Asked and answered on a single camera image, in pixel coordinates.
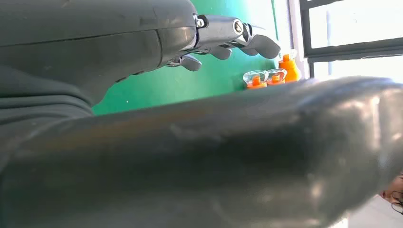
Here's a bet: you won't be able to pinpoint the orange bottle with clear cap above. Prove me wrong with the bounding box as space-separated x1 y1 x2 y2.
278 49 302 84
267 68 288 86
242 69 269 90

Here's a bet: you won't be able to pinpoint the person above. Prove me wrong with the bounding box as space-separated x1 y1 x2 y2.
379 173 403 216

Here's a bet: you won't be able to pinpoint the black eyeglasses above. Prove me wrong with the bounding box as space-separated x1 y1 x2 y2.
390 190 403 215

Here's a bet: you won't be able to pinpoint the dark window frame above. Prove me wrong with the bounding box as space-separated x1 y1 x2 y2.
299 0 403 79

